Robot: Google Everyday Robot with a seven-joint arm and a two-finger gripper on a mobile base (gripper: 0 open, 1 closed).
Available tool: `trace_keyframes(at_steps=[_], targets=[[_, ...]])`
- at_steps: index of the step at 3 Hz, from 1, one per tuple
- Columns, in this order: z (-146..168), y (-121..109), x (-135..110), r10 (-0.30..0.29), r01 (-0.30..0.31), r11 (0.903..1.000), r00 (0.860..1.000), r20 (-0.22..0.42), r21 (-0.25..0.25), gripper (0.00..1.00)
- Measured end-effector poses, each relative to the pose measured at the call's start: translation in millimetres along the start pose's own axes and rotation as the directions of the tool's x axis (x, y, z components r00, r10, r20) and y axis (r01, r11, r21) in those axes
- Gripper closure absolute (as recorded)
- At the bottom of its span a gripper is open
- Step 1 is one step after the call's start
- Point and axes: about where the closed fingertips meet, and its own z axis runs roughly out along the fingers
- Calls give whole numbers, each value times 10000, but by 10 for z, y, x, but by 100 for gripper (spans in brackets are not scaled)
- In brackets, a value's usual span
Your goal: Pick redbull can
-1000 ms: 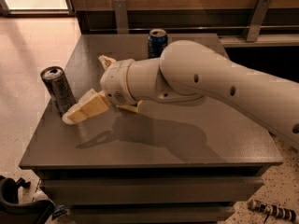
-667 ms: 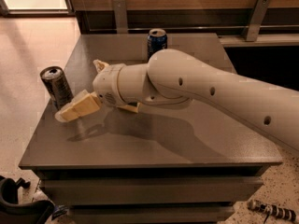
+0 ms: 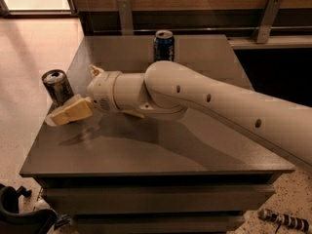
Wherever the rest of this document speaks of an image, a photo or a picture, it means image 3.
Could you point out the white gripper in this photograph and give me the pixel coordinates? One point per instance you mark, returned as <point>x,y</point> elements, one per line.
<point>99,91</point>

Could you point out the silver redbull can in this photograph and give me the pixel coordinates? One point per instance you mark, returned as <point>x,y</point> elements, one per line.
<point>57,86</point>

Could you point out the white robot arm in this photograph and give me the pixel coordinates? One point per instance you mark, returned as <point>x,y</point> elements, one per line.
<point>167,89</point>

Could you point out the blue pepsi can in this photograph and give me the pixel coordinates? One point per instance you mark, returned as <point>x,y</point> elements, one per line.
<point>164,45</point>

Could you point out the grey drawer cabinet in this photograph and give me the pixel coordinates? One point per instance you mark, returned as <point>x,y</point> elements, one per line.
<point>117,174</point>

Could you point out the left metal bracket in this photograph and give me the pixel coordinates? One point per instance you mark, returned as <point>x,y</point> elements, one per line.
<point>126,16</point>

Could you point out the metal bracket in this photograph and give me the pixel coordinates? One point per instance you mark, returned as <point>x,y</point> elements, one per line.
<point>262,32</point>
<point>126,16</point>

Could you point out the right metal bracket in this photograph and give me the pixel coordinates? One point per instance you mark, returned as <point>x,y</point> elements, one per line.
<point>262,32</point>

